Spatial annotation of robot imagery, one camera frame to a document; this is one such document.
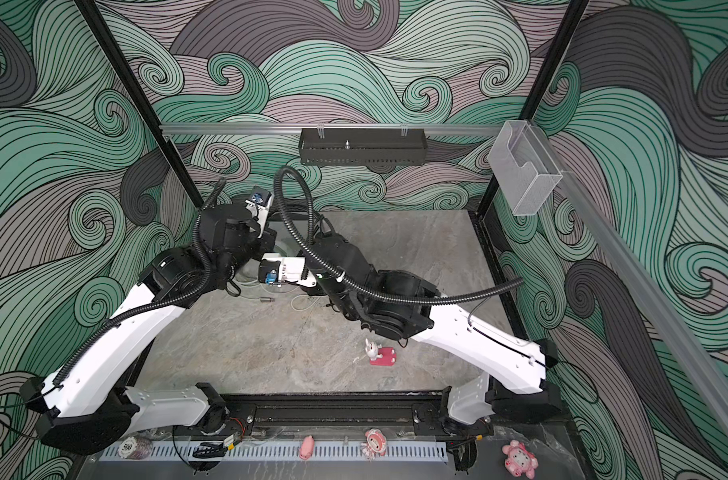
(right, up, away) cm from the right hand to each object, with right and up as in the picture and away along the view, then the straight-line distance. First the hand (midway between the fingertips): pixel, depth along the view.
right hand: (315, 238), depth 56 cm
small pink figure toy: (-4, -49, +13) cm, 51 cm away
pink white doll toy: (+12, -48, +12) cm, 50 cm away
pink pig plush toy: (+44, -50, +9) cm, 67 cm away
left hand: (-13, +4, +9) cm, 16 cm away
